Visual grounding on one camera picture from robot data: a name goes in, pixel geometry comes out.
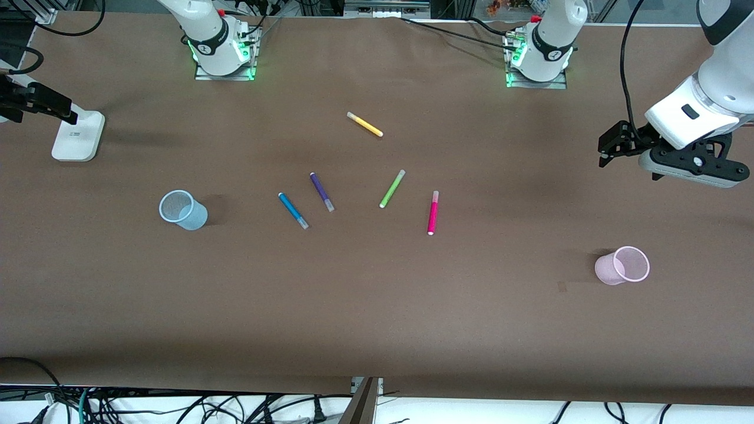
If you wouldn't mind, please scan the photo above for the blue marker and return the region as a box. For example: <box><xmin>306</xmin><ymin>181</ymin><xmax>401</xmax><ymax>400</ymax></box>
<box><xmin>278</xmin><ymin>192</ymin><xmax>309</xmax><ymax>230</ymax></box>

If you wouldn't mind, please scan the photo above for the white flat box device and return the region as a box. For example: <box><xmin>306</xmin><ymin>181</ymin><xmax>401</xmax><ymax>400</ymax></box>
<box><xmin>51</xmin><ymin>110</ymin><xmax>105</xmax><ymax>162</ymax></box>

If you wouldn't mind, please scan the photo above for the translucent pink cup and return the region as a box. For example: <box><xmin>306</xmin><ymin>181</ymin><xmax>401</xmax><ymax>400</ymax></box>
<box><xmin>594</xmin><ymin>246</ymin><xmax>650</xmax><ymax>286</ymax></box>

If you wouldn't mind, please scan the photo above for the translucent blue cup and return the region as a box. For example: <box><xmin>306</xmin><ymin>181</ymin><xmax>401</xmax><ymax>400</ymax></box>
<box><xmin>158</xmin><ymin>190</ymin><xmax>209</xmax><ymax>231</ymax></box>

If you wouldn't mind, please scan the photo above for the green marker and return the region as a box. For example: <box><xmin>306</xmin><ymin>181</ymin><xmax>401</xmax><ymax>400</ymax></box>
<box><xmin>379</xmin><ymin>170</ymin><xmax>406</xmax><ymax>209</ymax></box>

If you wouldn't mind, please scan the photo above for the yellow marker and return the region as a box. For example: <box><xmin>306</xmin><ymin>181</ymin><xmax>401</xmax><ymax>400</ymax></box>
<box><xmin>346</xmin><ymin>111</ymin><xmax>384</xmax><ymax>138</ymax></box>

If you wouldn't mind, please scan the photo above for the brown table cover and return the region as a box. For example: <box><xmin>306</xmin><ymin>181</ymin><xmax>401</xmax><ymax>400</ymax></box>
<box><xmin>0</xmin><ymin>11</ymin><xmax>754</xmax><ymax>407</ymax></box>

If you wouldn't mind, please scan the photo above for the purple marker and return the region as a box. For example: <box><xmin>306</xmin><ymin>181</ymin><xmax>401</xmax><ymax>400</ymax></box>
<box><xmin>310</xmin><ymin>172</ymin><xmax>335</xmax><ymax>213</ymax></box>

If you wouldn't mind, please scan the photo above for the metal table leg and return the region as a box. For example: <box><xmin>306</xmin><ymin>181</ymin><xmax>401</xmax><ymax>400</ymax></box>
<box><xmin>339</xmin><ymin>377</ymin><xmax>383</xmax><ymax>424</ymax></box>

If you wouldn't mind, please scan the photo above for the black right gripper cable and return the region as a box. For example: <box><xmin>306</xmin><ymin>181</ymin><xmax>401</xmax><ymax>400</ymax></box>
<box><xmin>0</xmin><ymin>47</ymin><xmax>45</xmax><ymax>75</ymax></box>

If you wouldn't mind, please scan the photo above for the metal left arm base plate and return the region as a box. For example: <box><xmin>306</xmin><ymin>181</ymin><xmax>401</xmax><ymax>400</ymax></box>
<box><xmin>505</xmin><ymin>31</ymin><xmax>568</xmax><ymax>90</ymax></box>

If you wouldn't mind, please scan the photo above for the black hanging cable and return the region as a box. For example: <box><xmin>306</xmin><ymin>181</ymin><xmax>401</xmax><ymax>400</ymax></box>
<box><xmin>35</xmin><ymin>0</ymin><xmax>107</xmax><ymax>36</ymax></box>

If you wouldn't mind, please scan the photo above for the short black table cable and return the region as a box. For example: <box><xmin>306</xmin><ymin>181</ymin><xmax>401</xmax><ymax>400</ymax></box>
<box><xmin>468</xmin><ymin>16</ymin><xmax>517</xmax><ymax>36</ymax></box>

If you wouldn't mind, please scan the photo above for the long black table cable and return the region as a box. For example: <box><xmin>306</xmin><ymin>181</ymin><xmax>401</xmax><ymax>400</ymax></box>
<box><xmin>401</xmin><ymin>16</ymin><xmax>519</xmax><ymax>48</ymax></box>

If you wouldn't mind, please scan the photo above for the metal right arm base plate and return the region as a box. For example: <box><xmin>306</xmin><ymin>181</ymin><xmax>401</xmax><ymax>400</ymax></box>
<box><xmin>194</xmin><ymin>25</ymin><xmax>258</xmax><ymax>81</ymax></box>

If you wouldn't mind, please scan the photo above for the grey metal frame device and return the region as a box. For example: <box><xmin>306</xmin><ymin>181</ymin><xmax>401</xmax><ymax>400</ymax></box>
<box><xmin>345</xmin><ymin>0</ymin><xmax>431</xmax><ymax>19</ymax></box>

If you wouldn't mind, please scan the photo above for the black looped floor cable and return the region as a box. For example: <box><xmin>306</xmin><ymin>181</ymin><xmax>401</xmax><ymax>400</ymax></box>
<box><xmin>0</xmin><ymin>356</ymin><xmax>65</xmax><ymax>407</ymax></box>

